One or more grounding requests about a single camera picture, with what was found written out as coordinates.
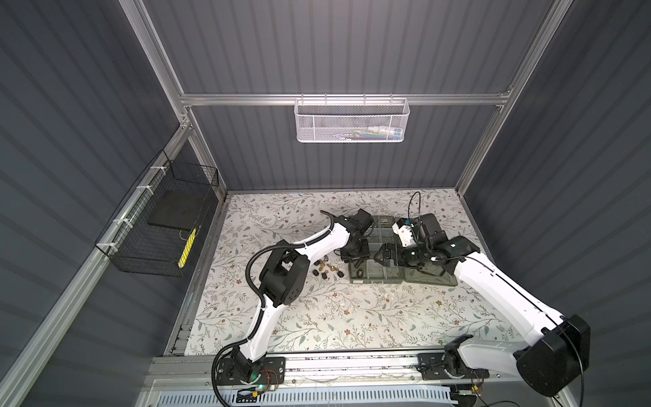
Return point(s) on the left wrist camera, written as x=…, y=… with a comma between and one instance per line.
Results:
x=362, y=219

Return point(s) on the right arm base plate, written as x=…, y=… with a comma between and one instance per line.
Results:
x=442, y=365

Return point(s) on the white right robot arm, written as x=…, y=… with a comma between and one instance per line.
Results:
x=554, y=350

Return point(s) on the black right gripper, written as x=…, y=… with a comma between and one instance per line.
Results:
x=386, y=253

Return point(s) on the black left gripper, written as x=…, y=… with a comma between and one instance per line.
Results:
x=364, y=253

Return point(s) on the black wire basket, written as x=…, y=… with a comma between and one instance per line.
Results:
x=147, y=235

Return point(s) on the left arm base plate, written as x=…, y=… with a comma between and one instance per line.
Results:
x=231, y=371

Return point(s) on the yellow marker pen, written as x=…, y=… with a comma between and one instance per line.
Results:
x=187, y=249

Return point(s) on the aluminium front rail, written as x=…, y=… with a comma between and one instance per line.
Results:
x=329, y=368

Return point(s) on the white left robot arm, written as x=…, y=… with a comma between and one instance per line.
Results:
x=281, y=282

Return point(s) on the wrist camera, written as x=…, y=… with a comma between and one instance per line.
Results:
x=362, y=219
x=424, y=229

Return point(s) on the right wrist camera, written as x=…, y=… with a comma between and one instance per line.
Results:
x=424, y=229

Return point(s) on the translucent green organizer box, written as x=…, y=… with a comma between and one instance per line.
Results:
x=381, y=233

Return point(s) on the white wire mesh basket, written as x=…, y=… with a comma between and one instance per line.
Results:
x=351, y=121

